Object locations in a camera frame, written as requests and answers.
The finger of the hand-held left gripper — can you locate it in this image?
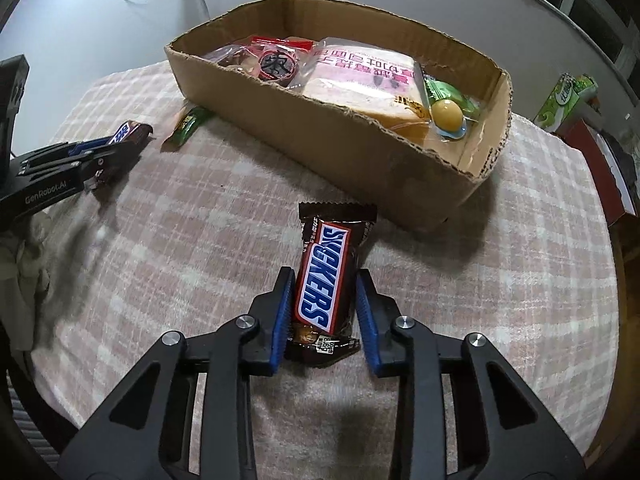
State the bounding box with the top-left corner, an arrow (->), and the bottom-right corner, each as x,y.
22,136 -> 121,168
10,141 -> 143,193

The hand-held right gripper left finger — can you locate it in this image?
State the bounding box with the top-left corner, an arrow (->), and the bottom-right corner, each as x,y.
57,266 -> 296,480

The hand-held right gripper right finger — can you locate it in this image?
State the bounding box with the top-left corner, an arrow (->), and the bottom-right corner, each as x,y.
354,269 -> 586,480

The brown chocolate bar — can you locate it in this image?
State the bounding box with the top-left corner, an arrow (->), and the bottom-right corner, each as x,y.
284,201 -> 378,368
92,120 -> 153,191

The cardboard box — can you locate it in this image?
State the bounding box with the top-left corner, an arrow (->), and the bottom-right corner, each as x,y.
164,0 -> 513,233

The red clear snack packet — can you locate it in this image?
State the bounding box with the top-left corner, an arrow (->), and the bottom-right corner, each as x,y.
207,35 -> 318,90

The green packet with yellow ball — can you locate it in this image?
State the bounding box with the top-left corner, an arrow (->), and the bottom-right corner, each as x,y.
422,72 -> 483,141

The pale crumpled cloth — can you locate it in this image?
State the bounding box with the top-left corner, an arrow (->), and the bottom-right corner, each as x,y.
0,207 -> 51,351

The green snack packet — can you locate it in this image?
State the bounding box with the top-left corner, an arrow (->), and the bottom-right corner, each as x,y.
161,105 -> 217,152

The pink checked blanket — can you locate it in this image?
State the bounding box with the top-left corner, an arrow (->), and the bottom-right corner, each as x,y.
27,60 -> 623,480

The pink label bread packet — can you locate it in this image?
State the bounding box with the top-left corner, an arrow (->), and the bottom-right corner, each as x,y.
300,36 -> 431,126

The red box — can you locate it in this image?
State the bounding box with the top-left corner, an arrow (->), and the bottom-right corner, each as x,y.
555,120 -> 640,226

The black object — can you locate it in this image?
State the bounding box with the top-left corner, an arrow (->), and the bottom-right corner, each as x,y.
595,130 -> 640,186

